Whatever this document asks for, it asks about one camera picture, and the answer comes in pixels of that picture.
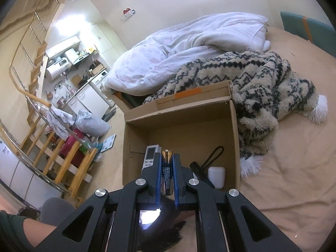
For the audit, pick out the white duvet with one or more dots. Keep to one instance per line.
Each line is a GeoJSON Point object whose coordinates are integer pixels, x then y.
{"type": "Point", "coordinates": [183, 44]}

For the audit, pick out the white patterned cloth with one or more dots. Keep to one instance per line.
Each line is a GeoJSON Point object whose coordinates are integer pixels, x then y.
{"type": "Point", "coordinates": [60, 122]}

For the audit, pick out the cardboard box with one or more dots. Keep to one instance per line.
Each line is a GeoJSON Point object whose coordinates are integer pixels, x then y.
{"type": "Point", "coordinates": [183, 126]}

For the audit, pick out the white remote control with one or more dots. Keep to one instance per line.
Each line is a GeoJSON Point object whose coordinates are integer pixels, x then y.
{"type": "Point", "coordinates": [150, 155]}

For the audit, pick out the grey plastic bag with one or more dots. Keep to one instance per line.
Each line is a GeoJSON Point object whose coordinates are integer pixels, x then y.
{"type": "Point", "coordinates": [92, 127]}

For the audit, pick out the person's left forearm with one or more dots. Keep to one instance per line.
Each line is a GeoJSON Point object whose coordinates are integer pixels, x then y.
{"type": "Point", "coordinates": [39, 232]}

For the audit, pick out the beige bed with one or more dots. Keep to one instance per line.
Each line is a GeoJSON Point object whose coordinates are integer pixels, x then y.
{"type": "Point", "coordinates": [288, 162]}

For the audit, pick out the red suitcase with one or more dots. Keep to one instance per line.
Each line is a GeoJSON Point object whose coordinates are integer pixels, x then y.
{"type": "Point", "coordinates": [71, 147]}

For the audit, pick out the person's grey trouser leg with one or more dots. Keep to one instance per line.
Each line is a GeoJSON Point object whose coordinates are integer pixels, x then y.
{"type": "Point", "coordinates": [57, 210]}

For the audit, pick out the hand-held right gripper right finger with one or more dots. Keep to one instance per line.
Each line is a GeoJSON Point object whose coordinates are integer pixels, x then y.
{"type": "Point", "coordinates": [176, 181]}

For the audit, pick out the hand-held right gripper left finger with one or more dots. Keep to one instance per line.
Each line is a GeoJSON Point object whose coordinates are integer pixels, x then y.
{"type": "Point", "coordinates": [157, 178]}

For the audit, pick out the bathroom scale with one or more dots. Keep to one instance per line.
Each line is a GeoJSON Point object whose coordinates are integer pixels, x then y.
{"type": "Point", "coordinates": [109, 143]}

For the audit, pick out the white low cupboard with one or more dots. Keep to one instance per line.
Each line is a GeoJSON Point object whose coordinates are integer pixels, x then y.
{"type": "Point", "coordinates": [21, 170]}

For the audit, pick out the wooden staircase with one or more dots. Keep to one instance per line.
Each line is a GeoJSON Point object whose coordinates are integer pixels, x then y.
{"type": "Point", "coordinates": [34, 44]}

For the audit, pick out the white kitchen cabinets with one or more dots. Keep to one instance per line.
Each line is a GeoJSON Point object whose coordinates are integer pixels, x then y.
{"type": "Point", "coordinates": [89, 94]}

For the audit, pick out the teal padded bed panel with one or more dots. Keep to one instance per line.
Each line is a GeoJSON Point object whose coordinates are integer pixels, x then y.
{"type": "Point", "coordinates": [315, 29]}

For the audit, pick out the white earbuds case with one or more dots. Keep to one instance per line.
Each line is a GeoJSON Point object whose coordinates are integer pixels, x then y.
{"type": "Point", "coordinates": [216, 177]}

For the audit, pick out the glossy black flat object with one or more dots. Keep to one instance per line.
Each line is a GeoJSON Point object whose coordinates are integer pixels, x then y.
{"type": "Point", "coordinates": [165, 228]}

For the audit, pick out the black and cream patterned blanket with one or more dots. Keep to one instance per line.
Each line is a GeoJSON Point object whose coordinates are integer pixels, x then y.
{"type": "Point", "coordinates": [262, 84]}

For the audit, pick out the black and gold battery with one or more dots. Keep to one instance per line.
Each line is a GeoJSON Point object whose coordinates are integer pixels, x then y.
{"type": "Point", "coordinates": [167, 173]}

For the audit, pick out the wooden stair railing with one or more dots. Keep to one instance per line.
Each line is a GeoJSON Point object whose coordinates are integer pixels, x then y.
{"type": "Point", "coordinates": [52, 157]}

